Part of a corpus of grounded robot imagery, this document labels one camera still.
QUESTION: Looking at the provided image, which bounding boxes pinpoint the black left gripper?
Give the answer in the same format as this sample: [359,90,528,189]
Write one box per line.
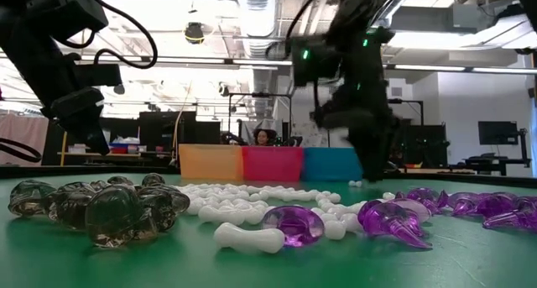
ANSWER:
[0,27,123,157]

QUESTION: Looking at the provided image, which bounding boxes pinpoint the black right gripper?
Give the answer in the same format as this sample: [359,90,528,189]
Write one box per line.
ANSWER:
[313,25,400,183]

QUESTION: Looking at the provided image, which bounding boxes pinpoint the blue plastic bin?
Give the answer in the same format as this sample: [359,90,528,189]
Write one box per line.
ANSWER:
[301,147,364,183]

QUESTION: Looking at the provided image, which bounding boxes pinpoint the pink plastic bin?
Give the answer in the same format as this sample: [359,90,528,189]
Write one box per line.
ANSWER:
[242,145,304,182]

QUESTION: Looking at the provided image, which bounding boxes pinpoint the orange plastic bin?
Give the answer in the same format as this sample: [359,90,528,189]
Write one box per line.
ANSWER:
[179,144,244,181]

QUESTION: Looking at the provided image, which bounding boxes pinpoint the blue and red box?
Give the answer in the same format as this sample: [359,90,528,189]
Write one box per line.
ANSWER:
[109,136,142,155]

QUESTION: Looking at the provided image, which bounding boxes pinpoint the pink curtain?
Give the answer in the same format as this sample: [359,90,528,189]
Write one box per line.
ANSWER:
[0,113,50,168]

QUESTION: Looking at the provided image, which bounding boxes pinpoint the wooden shelf board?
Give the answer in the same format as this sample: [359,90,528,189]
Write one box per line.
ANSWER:
[57,150,174,159]

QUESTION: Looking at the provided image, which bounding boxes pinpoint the person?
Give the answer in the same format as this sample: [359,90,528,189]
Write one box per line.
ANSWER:
[253,128,278,147]

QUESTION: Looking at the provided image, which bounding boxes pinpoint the black office desk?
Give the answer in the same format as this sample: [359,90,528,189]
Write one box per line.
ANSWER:
[447,152,534,178]

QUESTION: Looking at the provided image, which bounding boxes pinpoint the black computer monitor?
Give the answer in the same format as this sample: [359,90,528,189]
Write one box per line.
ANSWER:
[477,120,519,146]

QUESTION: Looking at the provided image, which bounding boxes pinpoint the round black ceiling device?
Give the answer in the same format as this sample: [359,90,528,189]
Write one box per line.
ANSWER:
[184,22,206,45]

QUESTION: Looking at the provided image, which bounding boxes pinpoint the green table mat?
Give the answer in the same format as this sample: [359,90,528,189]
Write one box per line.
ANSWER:
[0,173,537,288]

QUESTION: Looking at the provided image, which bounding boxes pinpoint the black monitor stand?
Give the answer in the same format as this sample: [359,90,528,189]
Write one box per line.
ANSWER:
[518,128,532,168]

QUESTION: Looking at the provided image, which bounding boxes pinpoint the yellow extension cable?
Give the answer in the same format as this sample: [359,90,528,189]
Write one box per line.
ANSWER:
[60,130,70,167]

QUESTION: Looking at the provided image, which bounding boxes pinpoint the black metal rig frame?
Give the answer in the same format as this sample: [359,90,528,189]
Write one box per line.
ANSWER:
[228,92,294,143]
[388,97,425,143]

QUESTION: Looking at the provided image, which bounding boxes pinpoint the black table frame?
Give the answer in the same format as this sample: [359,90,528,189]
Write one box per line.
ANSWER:
[0,165,537,190]

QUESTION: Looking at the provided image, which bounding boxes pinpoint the black cable loop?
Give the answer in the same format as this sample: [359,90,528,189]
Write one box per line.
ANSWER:
[0,137,43,163]

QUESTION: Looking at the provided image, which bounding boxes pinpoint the black partition wall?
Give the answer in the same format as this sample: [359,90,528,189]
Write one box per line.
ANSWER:
[41,110,222,168]

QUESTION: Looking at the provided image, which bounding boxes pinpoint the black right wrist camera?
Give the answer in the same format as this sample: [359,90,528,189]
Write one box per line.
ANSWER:
[290,34,344,88]

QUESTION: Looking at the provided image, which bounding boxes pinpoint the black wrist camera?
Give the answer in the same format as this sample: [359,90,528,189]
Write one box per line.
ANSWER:
[290,34,344,88]
[24,0,109,41]

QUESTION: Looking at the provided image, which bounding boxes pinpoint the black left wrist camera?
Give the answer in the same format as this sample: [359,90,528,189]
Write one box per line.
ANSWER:
[24,0,109,41]

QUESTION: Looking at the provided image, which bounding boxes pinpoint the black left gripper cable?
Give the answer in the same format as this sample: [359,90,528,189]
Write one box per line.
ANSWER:
[87,0,159,70]

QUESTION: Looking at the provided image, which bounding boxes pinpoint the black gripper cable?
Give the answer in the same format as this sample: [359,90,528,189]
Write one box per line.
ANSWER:
[87,0,159,70]
[284,0,336,58]

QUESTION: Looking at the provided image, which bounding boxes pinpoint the long ceiling light rail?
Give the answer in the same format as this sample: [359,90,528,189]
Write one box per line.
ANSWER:
[94,55,537,76]

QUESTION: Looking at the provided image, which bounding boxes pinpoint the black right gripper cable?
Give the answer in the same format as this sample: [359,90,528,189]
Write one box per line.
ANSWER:
[284,0,336,58]

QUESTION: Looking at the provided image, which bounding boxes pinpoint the silver ceiling air duct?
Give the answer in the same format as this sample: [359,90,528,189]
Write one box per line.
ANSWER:
[232,0,281,118]

